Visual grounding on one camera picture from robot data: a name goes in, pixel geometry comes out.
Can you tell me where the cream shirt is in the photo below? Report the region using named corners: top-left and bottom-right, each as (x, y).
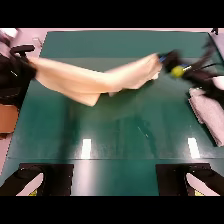
top-left (28, 52), bottom-right (164, 108)

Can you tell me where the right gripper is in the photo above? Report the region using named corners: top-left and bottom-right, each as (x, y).
top-left (163, 49), bottom-right (183, 73)

